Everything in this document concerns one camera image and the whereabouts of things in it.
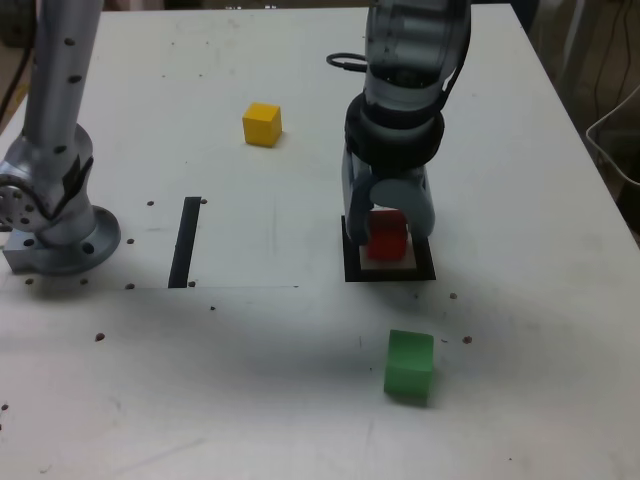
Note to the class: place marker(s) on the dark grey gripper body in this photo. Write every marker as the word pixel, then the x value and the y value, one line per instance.
pixel 407 174

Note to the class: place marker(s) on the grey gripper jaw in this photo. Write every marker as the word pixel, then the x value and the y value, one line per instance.
pixel 359 215
pixel 405 195

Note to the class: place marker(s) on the red cube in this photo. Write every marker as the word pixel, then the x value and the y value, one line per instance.
pixel 385 245

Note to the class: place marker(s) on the yellow cube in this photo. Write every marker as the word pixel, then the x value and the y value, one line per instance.
pixel 261 125

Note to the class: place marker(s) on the green cube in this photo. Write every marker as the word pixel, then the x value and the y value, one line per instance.
pixel 407 370

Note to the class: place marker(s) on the black tape square outline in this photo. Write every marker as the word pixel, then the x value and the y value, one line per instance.
pixel 390 275

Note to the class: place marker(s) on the black tape strip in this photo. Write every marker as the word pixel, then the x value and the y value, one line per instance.
pixel 182 250

